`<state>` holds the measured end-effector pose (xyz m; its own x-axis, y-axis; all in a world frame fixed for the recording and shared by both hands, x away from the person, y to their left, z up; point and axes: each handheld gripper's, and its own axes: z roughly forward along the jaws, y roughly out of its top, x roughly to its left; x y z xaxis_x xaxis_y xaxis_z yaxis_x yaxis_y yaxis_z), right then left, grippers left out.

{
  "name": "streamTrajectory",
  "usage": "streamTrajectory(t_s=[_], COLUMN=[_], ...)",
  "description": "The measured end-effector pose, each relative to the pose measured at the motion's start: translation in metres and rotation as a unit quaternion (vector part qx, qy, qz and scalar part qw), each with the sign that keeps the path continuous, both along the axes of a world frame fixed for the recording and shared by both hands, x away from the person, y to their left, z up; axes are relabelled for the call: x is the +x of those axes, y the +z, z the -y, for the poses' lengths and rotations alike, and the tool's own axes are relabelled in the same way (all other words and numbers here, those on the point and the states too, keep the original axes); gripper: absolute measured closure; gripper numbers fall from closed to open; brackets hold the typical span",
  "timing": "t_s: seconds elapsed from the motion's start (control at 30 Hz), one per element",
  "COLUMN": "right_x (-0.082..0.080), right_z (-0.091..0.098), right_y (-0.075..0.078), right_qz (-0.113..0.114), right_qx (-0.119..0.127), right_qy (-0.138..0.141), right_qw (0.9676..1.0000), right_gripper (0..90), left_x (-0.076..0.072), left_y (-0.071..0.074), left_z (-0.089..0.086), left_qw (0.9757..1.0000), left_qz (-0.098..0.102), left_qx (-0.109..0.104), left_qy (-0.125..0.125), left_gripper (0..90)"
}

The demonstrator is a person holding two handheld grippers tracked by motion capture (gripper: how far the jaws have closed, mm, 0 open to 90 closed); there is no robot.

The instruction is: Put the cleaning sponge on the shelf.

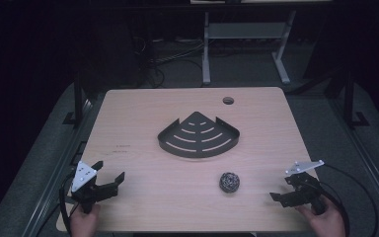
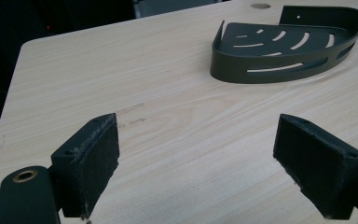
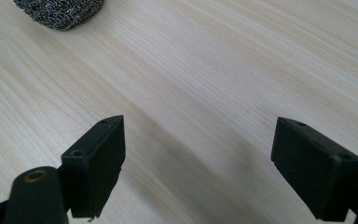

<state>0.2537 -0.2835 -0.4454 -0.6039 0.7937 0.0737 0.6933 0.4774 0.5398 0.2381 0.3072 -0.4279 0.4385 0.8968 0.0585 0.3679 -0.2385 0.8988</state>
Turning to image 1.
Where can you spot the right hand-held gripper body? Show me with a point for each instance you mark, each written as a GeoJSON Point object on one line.
{"type": "Point", "coordinates": [309, 191]}

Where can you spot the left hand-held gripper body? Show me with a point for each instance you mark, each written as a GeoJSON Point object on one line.
{"type": "Point", "coordinates": [83, 177]}

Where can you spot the steel wool scouring ball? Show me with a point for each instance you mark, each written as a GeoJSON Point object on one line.
{"type": "Point", "coordinates": [229, 182]}

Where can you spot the black metal corner shelf rack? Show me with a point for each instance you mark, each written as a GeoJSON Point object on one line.
{"type": "Point", "coordinates": [199, 140]}

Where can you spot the person's right hand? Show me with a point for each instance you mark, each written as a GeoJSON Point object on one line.
{"type": "Point", "coordinates": [329, 222]}

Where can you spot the person's left hand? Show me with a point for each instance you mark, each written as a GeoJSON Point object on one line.
{"type": "Point", "coordinates": [85, 223]}

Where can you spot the aluminium floor rail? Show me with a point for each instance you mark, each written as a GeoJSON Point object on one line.
{"type": "Point", "coordinates": [56, 171]}
{"type": "Point", "coordinates": [368, 158]}

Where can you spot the black upright post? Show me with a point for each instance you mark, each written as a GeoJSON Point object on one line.
{"type": "Point", "coordinates": [78, 98]}
{"type": "Point", "coordinates": [348, 102]}

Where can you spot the grey metal desk frame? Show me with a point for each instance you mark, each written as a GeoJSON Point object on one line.
{"type": "Point", "coordinates": [243, 30]}

